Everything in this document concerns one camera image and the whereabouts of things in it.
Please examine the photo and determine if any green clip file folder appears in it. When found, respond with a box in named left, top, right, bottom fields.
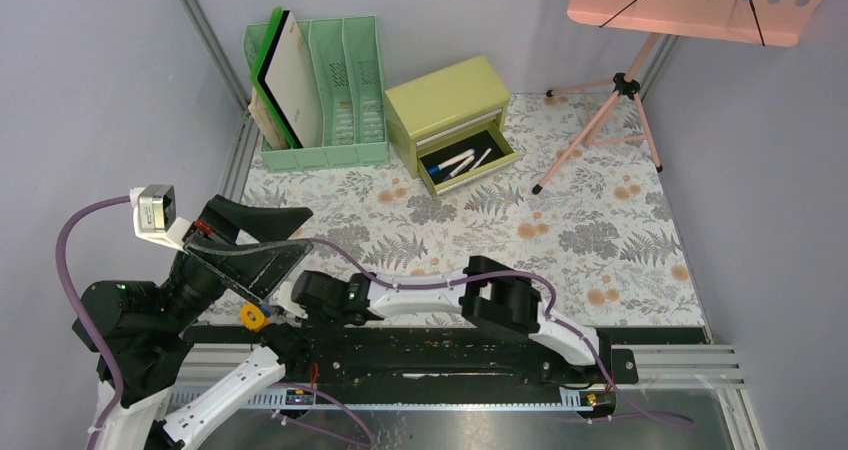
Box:
left=250, top=6, right=302, bottom=149

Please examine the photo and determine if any aluminium rail frame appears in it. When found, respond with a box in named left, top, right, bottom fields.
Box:
left=139, top=0, right=247, bottom=220

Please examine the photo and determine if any slim blue white pen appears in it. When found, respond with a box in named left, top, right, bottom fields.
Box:
left=468, top=147, right=492, bottom=172

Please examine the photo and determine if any mint green file organizer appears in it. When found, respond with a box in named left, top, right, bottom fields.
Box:
left=243, top=16, right=389, bottom=173

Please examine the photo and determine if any white blue marker pen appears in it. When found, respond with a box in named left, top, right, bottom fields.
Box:
left=442, top=156, right=475, bottom=182

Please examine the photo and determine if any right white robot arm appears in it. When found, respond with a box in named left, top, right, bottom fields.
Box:
left=290, top=256, right=614, bottom=384

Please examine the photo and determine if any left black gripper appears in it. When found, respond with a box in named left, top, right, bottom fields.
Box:
left=159, top=193, right=320, bottom=333

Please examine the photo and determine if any pink music stand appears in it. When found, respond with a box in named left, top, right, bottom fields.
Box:
left=532, top=0, right=823, bottom=194

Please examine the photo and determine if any purple cartoon book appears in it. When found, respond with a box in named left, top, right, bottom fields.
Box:
left=251, top=92, right=290, bottom=151

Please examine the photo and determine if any yellow-green drawer cabinet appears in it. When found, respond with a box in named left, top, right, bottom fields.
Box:
left=384, top=55, right=520, bottom=196

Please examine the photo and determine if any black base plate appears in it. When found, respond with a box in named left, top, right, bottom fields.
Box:
left=182, top=324, right=710, bottom=407

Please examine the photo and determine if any white perforated board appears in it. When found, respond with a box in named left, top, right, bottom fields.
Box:
left=269, top=10, right=324, bottom=148

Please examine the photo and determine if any floral table mat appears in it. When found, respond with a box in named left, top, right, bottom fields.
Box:
left=241, top=94, right=706, bottom=327

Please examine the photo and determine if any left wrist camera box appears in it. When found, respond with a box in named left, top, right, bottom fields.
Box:
left=129, top=184, right=192, bottom=252

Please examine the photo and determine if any green Treehouse book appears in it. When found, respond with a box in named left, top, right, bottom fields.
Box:
left=248, top=99, right=280, bottom=151

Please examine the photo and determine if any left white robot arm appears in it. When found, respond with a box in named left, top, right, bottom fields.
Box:
left=55, top=185, right=312, bottom=449

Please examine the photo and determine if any yellow tape measure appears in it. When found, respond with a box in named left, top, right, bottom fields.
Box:
left=240, top=303, right=271, bottom=333

